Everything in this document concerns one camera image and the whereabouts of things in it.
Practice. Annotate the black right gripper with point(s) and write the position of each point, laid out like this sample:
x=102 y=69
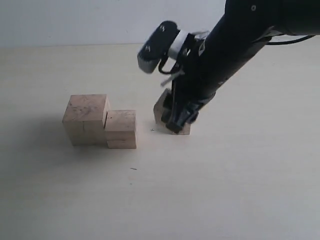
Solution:
x=211 y=62

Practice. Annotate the third largest wooden cube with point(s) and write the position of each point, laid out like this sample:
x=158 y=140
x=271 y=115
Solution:
x=158 y=108

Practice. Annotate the second largest wooden cube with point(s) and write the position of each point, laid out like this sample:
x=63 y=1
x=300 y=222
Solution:
x=121 y=129

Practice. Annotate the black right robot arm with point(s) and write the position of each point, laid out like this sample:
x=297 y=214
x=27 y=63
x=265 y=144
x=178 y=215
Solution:
x=244 y=29

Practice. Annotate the smallest wooden cube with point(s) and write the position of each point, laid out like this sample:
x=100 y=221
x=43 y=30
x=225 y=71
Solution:
x=185 y=131

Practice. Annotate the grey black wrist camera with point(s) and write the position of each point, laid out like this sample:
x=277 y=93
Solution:
x=165 y=42

